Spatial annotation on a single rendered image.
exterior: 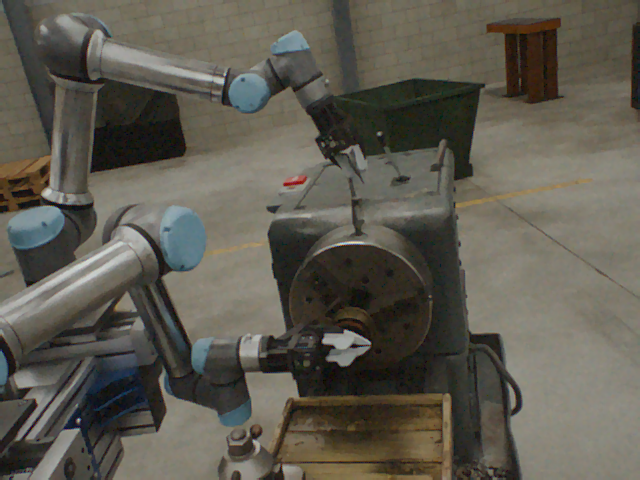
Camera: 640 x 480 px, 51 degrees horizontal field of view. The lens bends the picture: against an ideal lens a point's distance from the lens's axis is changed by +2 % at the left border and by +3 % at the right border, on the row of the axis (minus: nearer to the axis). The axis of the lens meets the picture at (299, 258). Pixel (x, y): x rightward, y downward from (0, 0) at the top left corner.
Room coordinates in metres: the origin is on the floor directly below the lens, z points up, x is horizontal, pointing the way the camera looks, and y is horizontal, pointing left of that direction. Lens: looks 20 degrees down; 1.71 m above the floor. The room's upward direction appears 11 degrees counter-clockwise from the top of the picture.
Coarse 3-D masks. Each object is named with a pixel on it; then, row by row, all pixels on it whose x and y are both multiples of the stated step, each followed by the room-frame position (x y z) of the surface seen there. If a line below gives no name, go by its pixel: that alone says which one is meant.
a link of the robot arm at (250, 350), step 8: (248, 336) 1.21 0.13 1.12; (256, 336) 1.21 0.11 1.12; (248, 344) 1.19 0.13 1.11; (256, 344) 1.18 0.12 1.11; (240, 352) 1.18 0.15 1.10; (248, 352) 1.18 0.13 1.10; (256, 352) 1.17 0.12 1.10; (248, 360) 1.17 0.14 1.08; (256, 360) 1.17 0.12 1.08; (248, 368) 1.18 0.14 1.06; (256, 368) 1.17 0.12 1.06
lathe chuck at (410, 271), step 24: (336, 240) 1.36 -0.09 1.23; (360, 240) 1.33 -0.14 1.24; (384, 240) 1.34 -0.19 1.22; (336, 264) 1.33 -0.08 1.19; (360, 264) 1.32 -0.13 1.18; (384, 264) 1.30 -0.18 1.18; (408, 264) 1.29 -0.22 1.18; (360, 288) 1.32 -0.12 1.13; (384, 288) 1.31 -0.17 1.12; (408, 288) 1.29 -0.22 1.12; (432, 288) 1.35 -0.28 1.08; (312, 312) 1.35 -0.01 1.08; (384, 336) 1.31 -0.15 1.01; (408, 336) 1.29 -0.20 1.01; (360, 360) 1.33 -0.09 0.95; (384, 360) 1.31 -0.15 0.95
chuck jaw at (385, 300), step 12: (420, 288) 1.29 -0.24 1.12; (372, 300) 1.30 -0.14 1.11; (384, 300) 1.28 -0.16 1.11; (396, 300) 1.26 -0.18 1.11; (408, 300) 1.25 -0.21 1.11; (420, 300) 1.28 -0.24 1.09; (372, 312) 1.24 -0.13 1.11; (384, 312) 1.25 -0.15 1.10; (396, 312) 1.24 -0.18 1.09; (408, 312) 1.25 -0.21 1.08; (384, 324) 1.24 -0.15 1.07
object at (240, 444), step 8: (232, 432) 0.79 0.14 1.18; (240, 432) 0.79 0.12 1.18; (248, 432) 0.79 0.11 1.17; (232, 440) 0.78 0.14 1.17; (240, 440) 0.78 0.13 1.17; (248, 440) 0.78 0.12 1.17; (232, 448) 0.78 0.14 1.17; (240, 448) 0.77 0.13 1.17; (248, 448) 0.78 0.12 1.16; (232, 456) 0.78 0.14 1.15; (240, 456) 0.77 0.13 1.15; (248, 456) 0.77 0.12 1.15
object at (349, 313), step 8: (344, 312) 1.23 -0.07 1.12; (352, 312) 1.22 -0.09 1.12; (360, 312) 1.23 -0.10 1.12; (336, 320) 1.22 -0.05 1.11; (344, 320) 1.21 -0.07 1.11; (352, 320) 1.20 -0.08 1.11; (360, 320) 1.20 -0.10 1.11; (368, 320) 1.22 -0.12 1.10; (344, 328) 1.18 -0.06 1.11; (352, 328) 1.18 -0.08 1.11; (360, 328) 1.18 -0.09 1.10; (368, 328) 1.20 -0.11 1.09; (368, 336) 1.19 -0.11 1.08; (352, 344) 1.22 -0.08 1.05
